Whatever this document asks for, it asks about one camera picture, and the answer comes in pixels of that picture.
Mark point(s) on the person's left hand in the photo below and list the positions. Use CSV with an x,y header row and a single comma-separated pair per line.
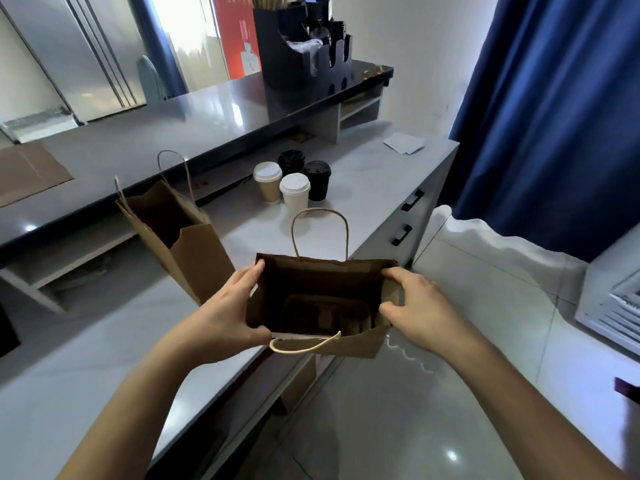
x,y
225,325

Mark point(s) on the person's right hand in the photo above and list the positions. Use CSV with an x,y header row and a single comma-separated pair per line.
x,y
425,315

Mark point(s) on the brown paper bag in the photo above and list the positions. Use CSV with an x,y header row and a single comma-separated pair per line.
x,y
205,260
320,275

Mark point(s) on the tan coffee cup white lid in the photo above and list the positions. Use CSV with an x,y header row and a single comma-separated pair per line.
x,y
267,183

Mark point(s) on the black lid coffee cup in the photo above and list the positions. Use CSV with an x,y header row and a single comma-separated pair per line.
x,y
318,180
291,161

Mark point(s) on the stack of white paper sheets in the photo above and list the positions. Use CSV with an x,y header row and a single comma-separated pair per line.
x,y
404,143

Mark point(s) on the person's left forearm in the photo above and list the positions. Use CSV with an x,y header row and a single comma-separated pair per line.
x,y
130,425

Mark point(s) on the person's right forearm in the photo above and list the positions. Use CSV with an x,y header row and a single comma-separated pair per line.
x,y
540,415

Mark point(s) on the brown cardboard cup holder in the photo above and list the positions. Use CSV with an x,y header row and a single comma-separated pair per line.
x,y
325,313

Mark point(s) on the white vented appliance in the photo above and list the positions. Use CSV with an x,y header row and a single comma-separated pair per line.
x,y
610,295

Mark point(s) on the white support panel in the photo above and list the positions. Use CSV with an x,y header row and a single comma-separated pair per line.
x,y
30,290

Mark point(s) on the brown table runner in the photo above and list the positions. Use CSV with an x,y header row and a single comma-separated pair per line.
x,y
30,175

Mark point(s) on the blue plastic chair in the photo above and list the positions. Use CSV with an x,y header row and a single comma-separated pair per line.
x,y
152,80

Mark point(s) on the black acrylic organizer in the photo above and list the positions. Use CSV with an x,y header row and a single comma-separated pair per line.
x,y
290,75

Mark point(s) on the white box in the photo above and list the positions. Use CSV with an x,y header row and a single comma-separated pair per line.
x,y
40,125

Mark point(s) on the white window curtain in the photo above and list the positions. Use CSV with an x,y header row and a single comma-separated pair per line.
x,y
190,40

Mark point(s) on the plastic wrapped white pack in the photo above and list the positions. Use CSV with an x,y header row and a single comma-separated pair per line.
x,y
308,50

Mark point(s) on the red banner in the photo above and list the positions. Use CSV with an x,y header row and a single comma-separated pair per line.
x,y
235,35

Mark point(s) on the blue window curtain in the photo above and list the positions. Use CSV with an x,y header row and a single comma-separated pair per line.
x,y
155,35

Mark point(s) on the stainless steel refrigerator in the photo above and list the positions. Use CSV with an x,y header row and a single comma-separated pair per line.
x,y
70,50

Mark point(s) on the bundle of brown wrapped sticks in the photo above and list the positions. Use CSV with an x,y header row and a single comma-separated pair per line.
x,y
275,1

